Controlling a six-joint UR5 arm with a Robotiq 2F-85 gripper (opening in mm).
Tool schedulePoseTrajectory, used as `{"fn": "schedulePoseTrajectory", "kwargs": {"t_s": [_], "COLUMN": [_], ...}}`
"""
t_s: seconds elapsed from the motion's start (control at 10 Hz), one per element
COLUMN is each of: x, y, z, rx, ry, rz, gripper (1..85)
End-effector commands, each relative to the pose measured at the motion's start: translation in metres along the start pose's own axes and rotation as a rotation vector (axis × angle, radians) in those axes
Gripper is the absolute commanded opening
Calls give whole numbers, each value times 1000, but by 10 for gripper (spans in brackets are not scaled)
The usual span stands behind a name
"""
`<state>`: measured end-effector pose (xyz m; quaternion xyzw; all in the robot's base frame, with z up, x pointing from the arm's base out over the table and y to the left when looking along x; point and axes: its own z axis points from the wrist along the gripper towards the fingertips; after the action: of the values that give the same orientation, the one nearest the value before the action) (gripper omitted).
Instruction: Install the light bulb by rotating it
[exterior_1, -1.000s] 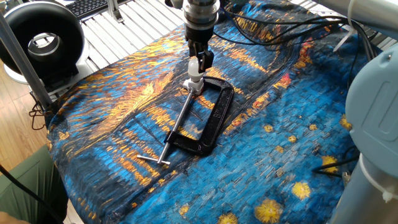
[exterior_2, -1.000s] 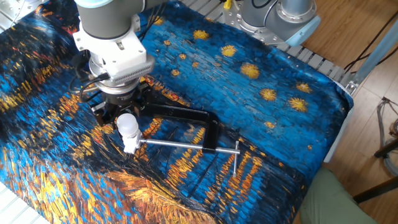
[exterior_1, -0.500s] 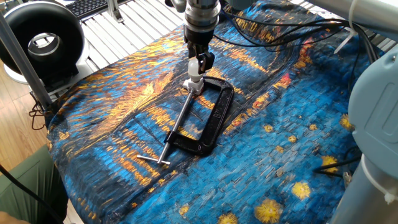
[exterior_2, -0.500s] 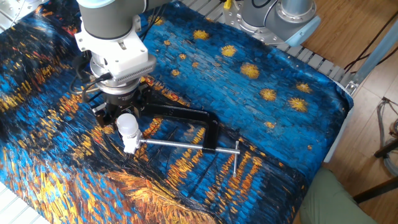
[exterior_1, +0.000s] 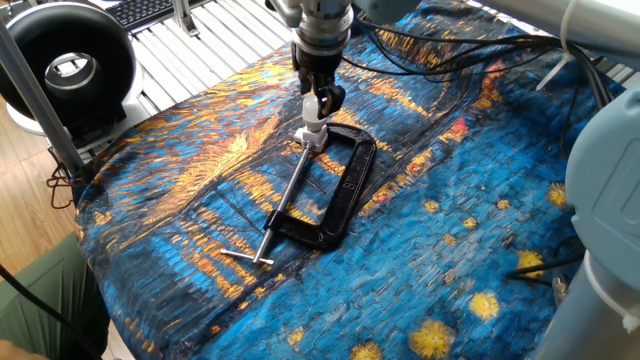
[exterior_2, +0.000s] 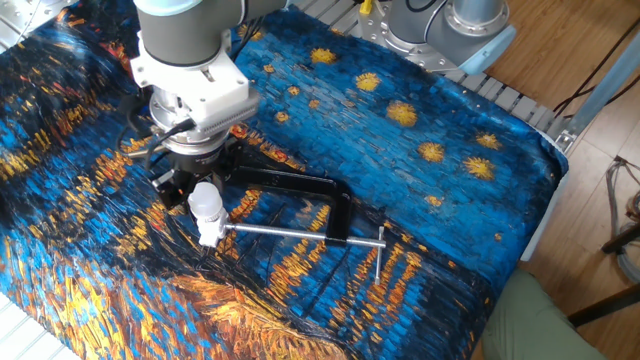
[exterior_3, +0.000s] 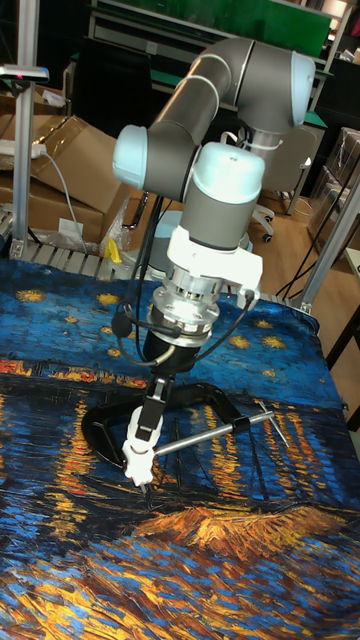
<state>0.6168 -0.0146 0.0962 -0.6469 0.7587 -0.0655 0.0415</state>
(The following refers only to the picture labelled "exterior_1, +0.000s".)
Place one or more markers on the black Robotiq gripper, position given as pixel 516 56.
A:
pixel 317 62

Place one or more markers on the white light bulb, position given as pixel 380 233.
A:
pixel 312 115

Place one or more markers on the black C-clamp with silver screw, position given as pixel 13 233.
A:
pixel 350 185

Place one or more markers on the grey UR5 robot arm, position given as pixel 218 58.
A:
pixel 605 200

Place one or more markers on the white plug socket adapter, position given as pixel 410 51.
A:
pixel 310 139

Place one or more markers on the starry night print tablecloth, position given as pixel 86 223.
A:
pixel 200 225

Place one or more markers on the black computer keyboard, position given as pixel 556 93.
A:
pixel 140 12

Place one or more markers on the green trousers leg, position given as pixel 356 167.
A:
pixel 45 295

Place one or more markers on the small aluminium bracket post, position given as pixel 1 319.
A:
pixel 185 17

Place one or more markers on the grey metal post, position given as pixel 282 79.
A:
pixel 40 105

